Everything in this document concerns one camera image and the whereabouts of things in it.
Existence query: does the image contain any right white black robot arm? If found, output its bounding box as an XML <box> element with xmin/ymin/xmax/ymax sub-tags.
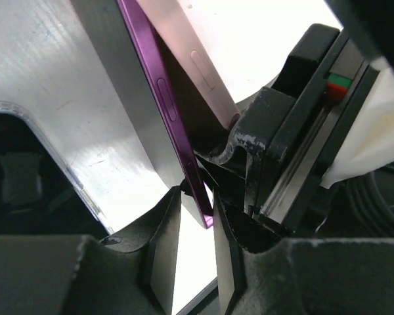
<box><xmin>202</xmin><ymin>1</ymin><xmax>394</xmax><ymax>240</ymax></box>

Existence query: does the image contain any pink phone case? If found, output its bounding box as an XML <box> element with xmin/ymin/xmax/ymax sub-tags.
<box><xmin>138</xmin><ymin>0</ymin><xmax>240</xmax><ymax>129</ymax></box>

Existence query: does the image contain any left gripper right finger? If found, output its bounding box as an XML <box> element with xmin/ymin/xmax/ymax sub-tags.
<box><xmin>213</xmin><ymin>192</ymin><xmax>394</xmax><ymax>314</ymax></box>

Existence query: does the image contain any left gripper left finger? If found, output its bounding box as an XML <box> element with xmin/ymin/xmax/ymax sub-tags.
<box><xmin>0</xmin><ymin>186</ymin><xmax>181</xmax><ymax>314</ymax></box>

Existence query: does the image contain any black phone clear case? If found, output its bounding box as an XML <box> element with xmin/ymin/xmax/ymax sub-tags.
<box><xmin>0</xmin><ymin>101</ymin><xmax>114</xmax><ymax>239</ymax></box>

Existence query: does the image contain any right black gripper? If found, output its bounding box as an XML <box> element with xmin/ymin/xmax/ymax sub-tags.
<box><xmin>200</xmin><ymin>24</ymin><xmax>378</xmax><ymax>238</ymax></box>

